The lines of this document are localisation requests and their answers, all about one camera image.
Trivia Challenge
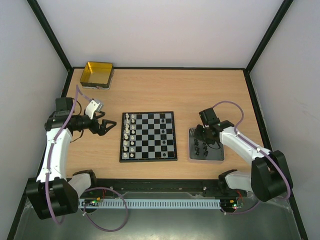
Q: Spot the pink tray of black pieces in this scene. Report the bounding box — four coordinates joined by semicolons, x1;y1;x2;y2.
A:
188;127;225;163

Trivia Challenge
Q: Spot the black and grey chessboard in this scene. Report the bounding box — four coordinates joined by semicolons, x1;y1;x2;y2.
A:
119;111;178;163

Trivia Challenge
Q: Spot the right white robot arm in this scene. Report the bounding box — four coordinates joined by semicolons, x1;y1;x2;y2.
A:
193;108;293;202

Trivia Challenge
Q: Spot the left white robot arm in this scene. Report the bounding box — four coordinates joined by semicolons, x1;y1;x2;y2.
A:
26;97;117;220

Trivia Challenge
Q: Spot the yellow metal tin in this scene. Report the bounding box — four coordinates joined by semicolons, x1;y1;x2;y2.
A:
79;61;114;90

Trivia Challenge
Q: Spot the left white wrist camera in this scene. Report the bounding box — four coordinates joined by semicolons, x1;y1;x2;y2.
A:
84;98;104;120

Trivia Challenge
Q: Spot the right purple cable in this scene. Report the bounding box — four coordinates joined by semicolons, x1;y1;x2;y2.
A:
212;100;293;201

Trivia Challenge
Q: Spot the white slotted cable duct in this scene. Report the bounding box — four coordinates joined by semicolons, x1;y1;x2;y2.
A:
78;198;221;210

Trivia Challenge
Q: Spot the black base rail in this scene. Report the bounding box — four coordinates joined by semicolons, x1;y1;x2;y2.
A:
96;178;247;199

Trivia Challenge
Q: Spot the black frame post left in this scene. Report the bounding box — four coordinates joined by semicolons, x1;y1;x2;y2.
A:
27;0;72;72

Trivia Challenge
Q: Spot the black frame post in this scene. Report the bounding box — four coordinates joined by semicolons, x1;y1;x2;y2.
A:
27;0;72;72
245;0;294;72

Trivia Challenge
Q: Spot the black frame post right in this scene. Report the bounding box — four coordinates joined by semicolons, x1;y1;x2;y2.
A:
245;0;294;72

